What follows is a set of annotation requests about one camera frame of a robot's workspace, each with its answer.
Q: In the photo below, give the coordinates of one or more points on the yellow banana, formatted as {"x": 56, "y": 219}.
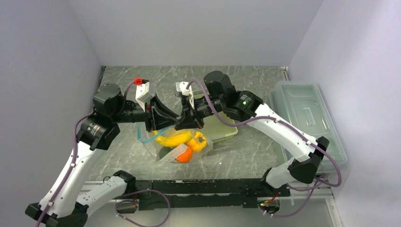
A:
{"x": 177, "y": 138}

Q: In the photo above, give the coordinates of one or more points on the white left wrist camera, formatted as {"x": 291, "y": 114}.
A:
{"x": 145, "y": 92}

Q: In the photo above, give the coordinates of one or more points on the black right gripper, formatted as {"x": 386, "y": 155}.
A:
{"x": 191, "y": 119}

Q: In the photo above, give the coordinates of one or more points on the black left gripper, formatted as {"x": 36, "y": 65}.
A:
{"x": 158, "y": 116}

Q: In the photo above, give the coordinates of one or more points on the clear zip bag blue zipper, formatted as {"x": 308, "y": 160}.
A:
{"x": 147, "y": 139}

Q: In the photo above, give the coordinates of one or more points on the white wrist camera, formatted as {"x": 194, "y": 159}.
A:
{"x": 145, "y": 92}
{"x": 185, "y": 89}

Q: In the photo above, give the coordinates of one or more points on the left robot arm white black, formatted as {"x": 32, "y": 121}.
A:
{"x": 63, "y": 205}

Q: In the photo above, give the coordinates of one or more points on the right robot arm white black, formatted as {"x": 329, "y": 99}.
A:
{"x": 307, "y": 151}

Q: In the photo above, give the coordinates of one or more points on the orange tangerine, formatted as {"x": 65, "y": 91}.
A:
{"x": 186, "y": 156}

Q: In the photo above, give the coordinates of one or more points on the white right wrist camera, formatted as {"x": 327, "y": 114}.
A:
{"x": 185, "y": 89}

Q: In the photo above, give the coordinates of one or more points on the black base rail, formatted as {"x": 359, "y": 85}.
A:
{"x": 162, "y": 194}

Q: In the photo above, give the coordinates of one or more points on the yellow bell pepper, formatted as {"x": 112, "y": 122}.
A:
{"x": 198, "y": 142}

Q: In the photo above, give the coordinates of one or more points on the clear plastic lidded container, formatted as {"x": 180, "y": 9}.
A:
{"x": 302, "y": 105}

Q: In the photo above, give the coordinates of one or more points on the pale yellow plastic basket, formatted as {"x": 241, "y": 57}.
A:
{"x": 214, "y": 130}

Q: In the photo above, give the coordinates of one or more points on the aluminium frame rail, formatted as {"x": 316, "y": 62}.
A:
{"x": 94, "y": 188}

